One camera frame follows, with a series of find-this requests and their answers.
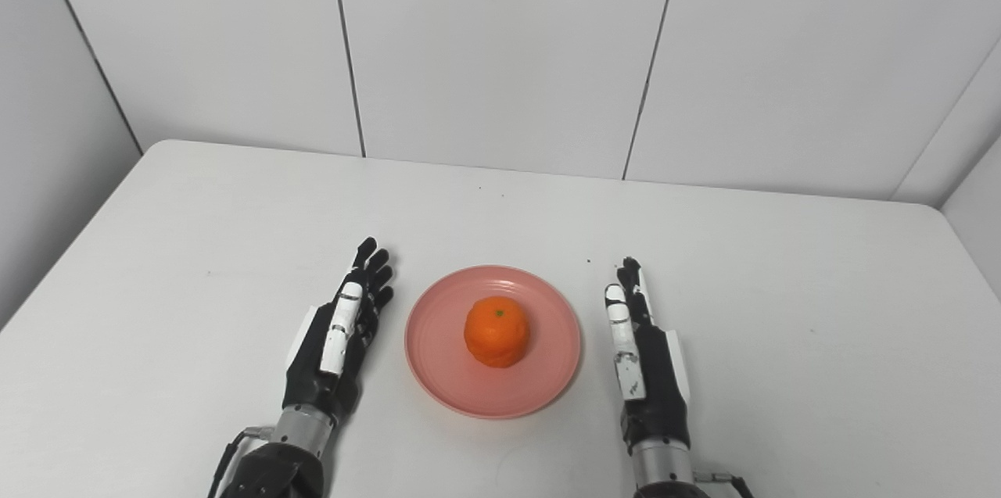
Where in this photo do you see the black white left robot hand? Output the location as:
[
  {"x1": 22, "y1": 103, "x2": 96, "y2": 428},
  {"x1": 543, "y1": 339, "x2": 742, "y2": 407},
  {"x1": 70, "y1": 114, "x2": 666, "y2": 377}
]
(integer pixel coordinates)
[{"x1": 282, "y1": 237, "x2": 396, "y2": 425}]

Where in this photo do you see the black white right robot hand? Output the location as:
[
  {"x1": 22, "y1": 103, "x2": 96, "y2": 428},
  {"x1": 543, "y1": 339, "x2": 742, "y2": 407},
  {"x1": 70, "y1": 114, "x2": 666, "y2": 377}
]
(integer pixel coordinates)
[{"x1": 604, "y1": 256, "x2": 692, "y2": 453}]

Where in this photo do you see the pink round plate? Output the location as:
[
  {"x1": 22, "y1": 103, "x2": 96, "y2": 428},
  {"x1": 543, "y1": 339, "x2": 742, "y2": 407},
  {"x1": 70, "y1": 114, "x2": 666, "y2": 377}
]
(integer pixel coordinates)
[{"x1": 404, "y1": 264, "x2": 583, "y2": 421}]

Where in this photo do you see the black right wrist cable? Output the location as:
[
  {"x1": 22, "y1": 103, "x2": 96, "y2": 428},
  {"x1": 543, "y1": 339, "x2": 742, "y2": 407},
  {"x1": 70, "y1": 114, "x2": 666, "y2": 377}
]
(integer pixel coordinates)
[{"x1": 692, "y1": 469, "x2": 755, "y2": 498}]

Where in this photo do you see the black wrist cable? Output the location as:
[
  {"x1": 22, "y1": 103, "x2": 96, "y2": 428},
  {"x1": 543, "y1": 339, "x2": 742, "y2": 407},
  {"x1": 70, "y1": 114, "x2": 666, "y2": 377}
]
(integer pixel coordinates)
[
  {"x1": 207, "y1": 426, "x2": 276, "y2": 498},
  {"x1": 692, "y1": 469, "x2": 755, "y2": 498}
]

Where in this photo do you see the orange mandarin fruit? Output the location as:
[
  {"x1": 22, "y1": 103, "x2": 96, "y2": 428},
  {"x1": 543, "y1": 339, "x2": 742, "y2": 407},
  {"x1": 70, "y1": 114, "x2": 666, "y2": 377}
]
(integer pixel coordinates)
[{"x1": 463, "y1": 296, "x2": 532, "y2": 369}]

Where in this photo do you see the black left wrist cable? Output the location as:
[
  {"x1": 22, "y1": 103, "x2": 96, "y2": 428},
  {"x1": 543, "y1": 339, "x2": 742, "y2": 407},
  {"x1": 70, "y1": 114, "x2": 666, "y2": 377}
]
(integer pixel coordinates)
[{"x1": 207, "y1": 426, "x2": 276, "y2": 498}]

